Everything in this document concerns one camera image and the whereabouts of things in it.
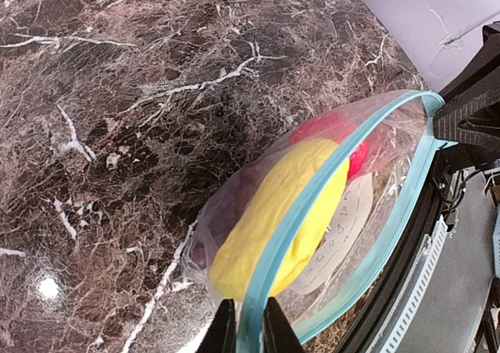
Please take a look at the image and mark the red toy fruit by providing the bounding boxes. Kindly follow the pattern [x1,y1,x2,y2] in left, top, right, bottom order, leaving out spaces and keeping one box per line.
[290,112,370,181]

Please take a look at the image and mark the yellow toy corn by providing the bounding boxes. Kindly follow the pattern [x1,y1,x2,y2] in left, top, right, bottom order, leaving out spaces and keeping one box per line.
[209,138,350,302]

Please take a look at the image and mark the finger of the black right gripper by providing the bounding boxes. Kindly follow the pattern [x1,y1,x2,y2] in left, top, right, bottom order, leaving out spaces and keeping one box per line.
[433,23,499,150]

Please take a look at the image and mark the grey perforated metal basket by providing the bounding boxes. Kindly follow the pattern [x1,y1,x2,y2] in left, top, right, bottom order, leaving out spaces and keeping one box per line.
[492,211,500,279]

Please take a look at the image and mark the purple toy grapes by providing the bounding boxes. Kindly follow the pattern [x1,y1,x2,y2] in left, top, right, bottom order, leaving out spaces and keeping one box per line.
[184,164,270,278]

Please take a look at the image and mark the white slotted cable duct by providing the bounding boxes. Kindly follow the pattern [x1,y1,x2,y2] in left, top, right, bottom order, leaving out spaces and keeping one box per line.
[366,215,448,353]

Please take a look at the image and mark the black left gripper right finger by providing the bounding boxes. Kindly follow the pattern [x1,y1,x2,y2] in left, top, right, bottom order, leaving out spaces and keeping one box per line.
[262,298,305,353]

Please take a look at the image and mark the clear zip top bag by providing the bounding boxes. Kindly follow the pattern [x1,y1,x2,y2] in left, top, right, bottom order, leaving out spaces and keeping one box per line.
[182,91,445,352]

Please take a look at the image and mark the black front table rail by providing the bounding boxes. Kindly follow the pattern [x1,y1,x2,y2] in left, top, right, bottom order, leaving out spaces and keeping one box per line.
[335,144,467,352]

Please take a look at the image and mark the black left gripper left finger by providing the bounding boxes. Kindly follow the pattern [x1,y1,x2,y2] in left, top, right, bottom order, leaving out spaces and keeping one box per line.
[197,299,237,353]

